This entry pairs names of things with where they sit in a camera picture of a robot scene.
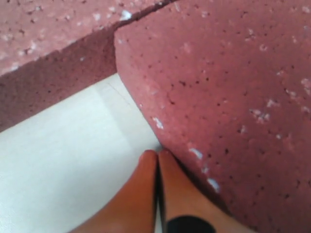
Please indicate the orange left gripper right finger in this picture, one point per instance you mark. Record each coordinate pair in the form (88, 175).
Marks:
(184, 209)

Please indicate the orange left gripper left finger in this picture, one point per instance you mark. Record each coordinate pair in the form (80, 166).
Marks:
(133, 208)

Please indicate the red brick with white scuffs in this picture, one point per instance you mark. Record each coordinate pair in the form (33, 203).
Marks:
(226, 87)

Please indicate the red brick underneath stack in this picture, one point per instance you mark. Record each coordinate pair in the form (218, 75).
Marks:
(51, 49)

